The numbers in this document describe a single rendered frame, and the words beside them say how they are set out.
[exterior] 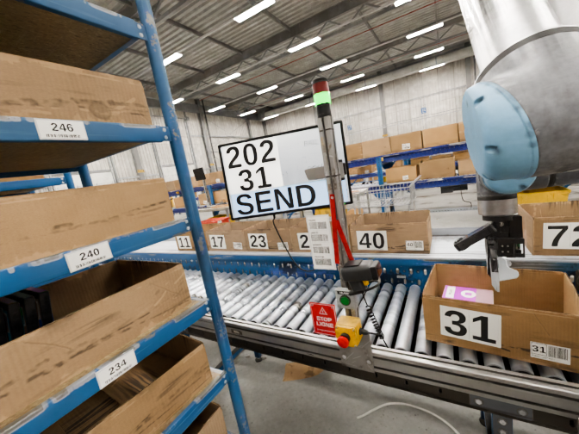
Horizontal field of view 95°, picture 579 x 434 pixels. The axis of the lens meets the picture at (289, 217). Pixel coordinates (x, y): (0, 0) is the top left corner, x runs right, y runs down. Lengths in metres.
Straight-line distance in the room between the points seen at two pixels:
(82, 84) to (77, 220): 0.23
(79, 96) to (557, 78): 0.69
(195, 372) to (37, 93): 0.61
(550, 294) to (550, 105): 0.95
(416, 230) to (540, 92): 1.08
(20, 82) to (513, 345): 1.27
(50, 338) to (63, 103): 0.37
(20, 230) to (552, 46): 0.77
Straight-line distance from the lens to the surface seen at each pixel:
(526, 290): 1.32
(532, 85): 0.48
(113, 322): 0.62
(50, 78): 0.61
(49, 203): 0.56
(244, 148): 1.07
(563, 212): 1.81
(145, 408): 0.70
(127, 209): 0.60
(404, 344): 1.11
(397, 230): 1.48
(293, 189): 1.01
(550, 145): 0.47
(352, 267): 0.87
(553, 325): 1.05
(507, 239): 0.94
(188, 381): 0.74
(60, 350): 0.60
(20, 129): 0.54
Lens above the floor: 1.41
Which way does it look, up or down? 10 degrees down
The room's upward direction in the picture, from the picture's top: 10 degrees counter-clockwise
